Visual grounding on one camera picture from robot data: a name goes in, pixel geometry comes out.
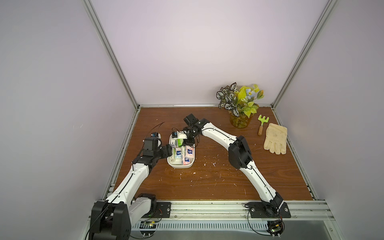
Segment green pocket tissue pack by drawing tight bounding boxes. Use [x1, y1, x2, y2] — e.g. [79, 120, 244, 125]
[176, 139, 184, 148]

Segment pink pocket tissue pack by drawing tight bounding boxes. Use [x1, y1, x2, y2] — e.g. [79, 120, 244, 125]
[185, 146, 195, 158]

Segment white plastic storage box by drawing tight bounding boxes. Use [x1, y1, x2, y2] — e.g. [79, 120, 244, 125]
[167, 132, 196, 169]

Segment blue pocket tissue pack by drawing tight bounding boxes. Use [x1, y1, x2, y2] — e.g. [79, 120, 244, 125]
[175, 148, 184, 159]

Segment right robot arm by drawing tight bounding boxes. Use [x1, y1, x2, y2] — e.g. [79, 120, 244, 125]
[183, 114, 284, 218]

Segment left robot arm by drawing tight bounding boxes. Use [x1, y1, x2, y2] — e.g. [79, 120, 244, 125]
[85, 133, 172, 240]

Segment pink barcode tissue pack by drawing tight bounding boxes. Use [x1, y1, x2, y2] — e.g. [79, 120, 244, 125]
[182, 157, 193, 166]

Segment potted artificial plant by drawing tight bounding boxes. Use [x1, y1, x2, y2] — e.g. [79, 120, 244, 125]
[216, 82, 264, 129]

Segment green toy garden rake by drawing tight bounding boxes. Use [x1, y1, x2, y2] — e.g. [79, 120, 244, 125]
[258, 115, 269, 136]

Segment left circuit board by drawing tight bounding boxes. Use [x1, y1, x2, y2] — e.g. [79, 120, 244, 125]
[139, 221, 158, 239]

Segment circuit board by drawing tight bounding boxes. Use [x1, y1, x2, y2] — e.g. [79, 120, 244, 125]
[267, 220, 285, 238]
[139, 221, 158, 239]

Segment beige work glove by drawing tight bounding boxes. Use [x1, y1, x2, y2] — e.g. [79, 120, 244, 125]
[264, 123, 288, 155]

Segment right circuit board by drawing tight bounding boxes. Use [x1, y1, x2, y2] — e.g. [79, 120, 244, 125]
[267, 220, 285, 238]

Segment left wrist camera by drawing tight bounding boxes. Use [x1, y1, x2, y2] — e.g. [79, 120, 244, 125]
[151, 132, 161, 139]

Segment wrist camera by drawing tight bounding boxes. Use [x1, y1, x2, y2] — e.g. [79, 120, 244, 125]
[151, 132, 161, 139]
[171, 131, 188, 140]

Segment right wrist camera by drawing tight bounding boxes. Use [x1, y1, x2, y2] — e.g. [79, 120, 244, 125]
[171, 131, 188, 140]

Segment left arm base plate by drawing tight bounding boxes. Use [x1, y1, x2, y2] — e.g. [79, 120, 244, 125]
[143, 202, 172, 219]

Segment aluminium front rail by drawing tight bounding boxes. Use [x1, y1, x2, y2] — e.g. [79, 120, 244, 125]
[89, 199, 335, 222]

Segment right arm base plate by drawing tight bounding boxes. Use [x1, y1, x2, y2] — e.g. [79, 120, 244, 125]
[245, 202, 292, 219]

